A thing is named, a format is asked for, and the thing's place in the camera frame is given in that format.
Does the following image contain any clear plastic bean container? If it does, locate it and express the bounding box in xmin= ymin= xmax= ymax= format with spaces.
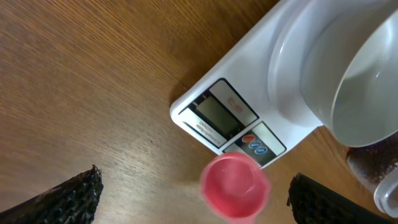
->
xmin=347 ymin=133 xmax=397 ymax=218

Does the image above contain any red beans pile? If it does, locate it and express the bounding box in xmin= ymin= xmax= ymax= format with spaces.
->
xmin=347 ymin=133 xmax=397 ymax=188

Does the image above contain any pink measuring scoop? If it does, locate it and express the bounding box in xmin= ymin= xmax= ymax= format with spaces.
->
xmin=200 ymin=152 xmax=271 ymax=224

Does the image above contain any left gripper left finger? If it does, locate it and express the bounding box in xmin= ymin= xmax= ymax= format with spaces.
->
xmin=1 ymin=166 xmax=104 ymax=224

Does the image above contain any white bowl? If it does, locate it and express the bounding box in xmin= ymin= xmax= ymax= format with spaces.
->
xmin=301 ymin=1 xmax=397 ymax=147

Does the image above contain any white digital kitchen scale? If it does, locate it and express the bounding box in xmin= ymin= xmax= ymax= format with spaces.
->
xmin=169 ymin=0 xmax=389 ymax=169

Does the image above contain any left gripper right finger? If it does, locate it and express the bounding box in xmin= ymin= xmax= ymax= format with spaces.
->
xmin=287 ymin=173 xmax=392 ymax=224

